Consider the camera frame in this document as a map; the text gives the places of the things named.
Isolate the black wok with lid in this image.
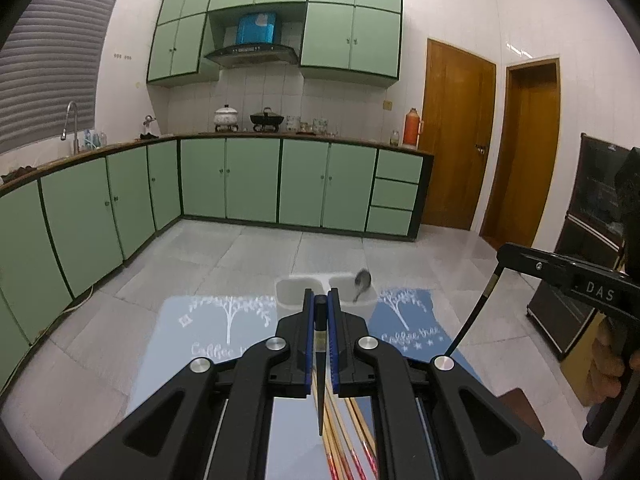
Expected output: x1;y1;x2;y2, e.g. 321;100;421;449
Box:
249;107;285;129

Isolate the wooden chopstick red patterned end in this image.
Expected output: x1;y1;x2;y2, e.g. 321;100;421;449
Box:
340;397;368;480
322;395;337;480
350;399;378;476
330;397;353;480

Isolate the black range hood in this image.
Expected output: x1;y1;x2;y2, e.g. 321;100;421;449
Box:
203;43;300;69

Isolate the black display cabinet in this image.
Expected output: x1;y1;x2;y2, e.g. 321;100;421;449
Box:
525;132;640;362

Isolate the yellow cardboard box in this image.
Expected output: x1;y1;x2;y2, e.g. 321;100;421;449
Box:
559;345;598;408

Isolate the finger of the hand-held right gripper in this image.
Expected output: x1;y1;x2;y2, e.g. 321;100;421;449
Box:
496;241;623;288

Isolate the closed wooden door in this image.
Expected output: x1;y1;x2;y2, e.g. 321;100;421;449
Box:
421;38;497;232

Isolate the white utensil holder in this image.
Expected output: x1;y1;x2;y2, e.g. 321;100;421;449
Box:
275;272;377;310

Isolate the brown chair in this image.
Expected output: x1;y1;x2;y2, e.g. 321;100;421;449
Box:
494;386;547;437

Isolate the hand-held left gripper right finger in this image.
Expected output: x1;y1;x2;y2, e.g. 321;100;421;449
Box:
325;287;583;480

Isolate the metal spoon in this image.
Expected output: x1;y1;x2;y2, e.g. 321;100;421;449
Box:
352;269;373;303

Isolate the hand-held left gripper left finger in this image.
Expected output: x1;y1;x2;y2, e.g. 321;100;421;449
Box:
60;287;321;480

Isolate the wooden utensil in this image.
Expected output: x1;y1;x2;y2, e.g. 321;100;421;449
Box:
445;260;505;360

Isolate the green base cabinet with drawers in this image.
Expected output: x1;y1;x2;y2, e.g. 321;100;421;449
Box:
179;133;435;241

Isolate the grey window blind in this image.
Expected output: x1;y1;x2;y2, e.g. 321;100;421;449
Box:
0;0;124;157

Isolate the orange thermos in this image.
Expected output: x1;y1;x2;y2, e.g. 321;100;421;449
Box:
402;107;424;150

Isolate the black chopstick pale band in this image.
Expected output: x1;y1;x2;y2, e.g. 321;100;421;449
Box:
314;295;328;437

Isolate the wooden door with frame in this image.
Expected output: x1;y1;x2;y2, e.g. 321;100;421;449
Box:
479;58;560;252

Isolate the person's right hand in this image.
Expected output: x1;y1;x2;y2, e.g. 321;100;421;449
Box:
591;317;640;408

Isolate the white cable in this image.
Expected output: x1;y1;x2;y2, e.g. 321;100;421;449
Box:
62;285;96;313

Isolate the blue tree print placemat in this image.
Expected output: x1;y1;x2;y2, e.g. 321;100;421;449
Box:
122;294;318;480
367;287;501;401

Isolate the metal faucet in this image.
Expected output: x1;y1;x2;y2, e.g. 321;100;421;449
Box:
60;101;81;156

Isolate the green base cabinet with sink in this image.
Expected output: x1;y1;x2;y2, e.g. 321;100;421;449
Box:
0;139;182;396

